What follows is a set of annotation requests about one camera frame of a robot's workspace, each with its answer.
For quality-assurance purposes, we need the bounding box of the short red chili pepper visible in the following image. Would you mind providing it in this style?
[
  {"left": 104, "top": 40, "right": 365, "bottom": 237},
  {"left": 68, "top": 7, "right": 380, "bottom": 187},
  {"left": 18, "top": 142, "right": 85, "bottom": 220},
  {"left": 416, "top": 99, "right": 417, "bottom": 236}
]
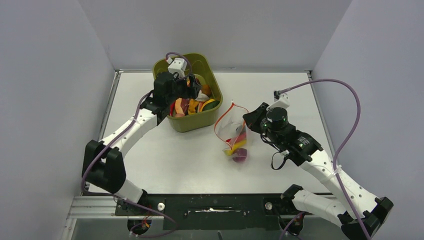
[{"left": 169, "top": 101, "right": 176, "bottom": 117}]

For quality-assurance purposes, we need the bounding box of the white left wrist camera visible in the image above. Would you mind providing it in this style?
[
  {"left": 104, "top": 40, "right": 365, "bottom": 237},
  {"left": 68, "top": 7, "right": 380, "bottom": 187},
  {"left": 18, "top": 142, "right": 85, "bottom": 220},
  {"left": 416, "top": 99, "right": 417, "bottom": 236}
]
[{"left": 166, "top": 57, "right": 188, "bottom": 78}]

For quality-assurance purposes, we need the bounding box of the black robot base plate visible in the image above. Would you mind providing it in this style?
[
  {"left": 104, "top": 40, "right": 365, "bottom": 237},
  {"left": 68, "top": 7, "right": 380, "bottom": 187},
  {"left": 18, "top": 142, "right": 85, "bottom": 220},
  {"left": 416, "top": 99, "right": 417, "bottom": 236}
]
[{"left": 114, "top": 193, "right": 309, "bottom": 237}]

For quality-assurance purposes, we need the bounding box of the dark purple plum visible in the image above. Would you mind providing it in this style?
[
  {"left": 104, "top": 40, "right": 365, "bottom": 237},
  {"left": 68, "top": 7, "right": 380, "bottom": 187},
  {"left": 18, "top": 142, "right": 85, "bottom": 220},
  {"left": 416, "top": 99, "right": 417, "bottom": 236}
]
[{"left": 235, "top": 124, "right": 246, "bottom": 134}]

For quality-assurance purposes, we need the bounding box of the dark green avocado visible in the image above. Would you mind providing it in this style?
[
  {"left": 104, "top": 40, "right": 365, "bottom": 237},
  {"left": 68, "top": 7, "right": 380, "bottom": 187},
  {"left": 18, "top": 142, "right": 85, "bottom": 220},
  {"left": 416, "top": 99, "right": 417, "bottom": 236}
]
[{"left": 202, "top": 100, "right": 220, "bottom": 112}]

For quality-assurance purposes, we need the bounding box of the long yellow chili pepper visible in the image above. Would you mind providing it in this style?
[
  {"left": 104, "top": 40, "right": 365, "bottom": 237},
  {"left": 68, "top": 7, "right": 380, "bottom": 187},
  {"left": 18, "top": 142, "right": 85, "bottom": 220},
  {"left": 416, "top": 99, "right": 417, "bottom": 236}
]
[{"left": 223, "top": 139, "right": 247, "bottom": 156}]

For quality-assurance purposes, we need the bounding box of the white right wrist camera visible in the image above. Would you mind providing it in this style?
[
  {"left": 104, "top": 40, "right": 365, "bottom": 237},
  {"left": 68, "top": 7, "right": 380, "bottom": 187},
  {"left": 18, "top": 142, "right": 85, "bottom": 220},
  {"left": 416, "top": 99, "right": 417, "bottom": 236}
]
[{"left": 266, "top": 90, "right": 291, "bottom": 111}]

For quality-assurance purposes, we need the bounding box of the purple red onion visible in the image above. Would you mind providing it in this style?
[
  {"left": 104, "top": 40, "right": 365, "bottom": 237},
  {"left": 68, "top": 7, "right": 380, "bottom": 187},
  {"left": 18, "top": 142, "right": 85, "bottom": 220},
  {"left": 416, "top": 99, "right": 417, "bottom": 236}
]
[{"left": 232, "top": 147, "right": 248, "bottom": 163}]

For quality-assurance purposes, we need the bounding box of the clear zip bag orange zipper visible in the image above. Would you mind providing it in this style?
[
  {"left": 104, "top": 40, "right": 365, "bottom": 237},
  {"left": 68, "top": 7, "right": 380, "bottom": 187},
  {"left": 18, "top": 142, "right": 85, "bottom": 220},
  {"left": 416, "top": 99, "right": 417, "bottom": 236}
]
[{"left": 214, "top": 101, "right": 253, "bottom": 164}]

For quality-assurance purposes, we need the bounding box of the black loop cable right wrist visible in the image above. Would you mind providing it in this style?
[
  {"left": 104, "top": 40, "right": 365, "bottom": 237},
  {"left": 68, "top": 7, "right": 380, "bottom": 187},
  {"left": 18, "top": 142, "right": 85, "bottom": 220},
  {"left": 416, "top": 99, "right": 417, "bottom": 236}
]
[{"left": 263, "top": 135, "right": 291, "bottom": 171}]

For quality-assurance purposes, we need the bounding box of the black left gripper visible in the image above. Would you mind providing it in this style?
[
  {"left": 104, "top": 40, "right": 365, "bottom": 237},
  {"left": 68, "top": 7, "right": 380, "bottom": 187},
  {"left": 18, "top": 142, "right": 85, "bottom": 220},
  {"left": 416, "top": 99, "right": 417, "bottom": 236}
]
[{"left": 166, "top": 72, "right": 200, "bottom": 105}]

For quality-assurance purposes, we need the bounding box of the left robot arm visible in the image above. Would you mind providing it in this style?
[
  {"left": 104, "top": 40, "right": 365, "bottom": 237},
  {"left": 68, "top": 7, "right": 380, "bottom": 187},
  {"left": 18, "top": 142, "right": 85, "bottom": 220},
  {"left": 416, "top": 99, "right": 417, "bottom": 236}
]
[{"left": 81, "top": 71, "right": 202, "bottom": 204}]

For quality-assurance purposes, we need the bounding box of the olive green plastic basket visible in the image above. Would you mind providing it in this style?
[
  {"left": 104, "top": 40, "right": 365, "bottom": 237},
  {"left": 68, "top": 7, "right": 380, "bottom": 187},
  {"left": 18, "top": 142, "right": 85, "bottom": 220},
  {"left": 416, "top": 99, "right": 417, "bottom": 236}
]
[{"left": 140, "top": 52, "right": 223, "bottom": 133}]

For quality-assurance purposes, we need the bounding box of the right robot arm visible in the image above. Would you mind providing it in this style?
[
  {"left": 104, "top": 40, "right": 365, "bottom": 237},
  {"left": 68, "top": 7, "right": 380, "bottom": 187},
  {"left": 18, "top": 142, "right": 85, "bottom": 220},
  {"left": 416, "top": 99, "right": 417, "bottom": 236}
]
[{"left": 243, "top": 102, "right": 394, "bottom": 240}]

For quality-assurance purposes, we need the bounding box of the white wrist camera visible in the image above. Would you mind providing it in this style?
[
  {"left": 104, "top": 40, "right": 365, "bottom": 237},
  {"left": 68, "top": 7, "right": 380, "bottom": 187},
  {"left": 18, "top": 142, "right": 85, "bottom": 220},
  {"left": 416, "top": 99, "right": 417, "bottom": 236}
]
[
  {"left": 266, "top": 90, "right": 291, "bottom": 111},
  {"left": 166, "top": 57, "right": 188, "bottom": 78}
]

